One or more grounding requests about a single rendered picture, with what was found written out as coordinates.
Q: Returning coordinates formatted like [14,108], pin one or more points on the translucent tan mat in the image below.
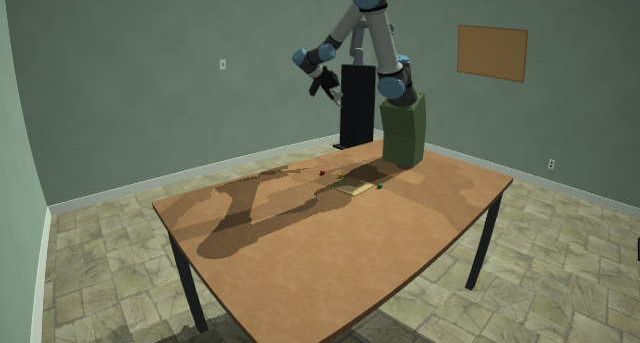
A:
[351,186]

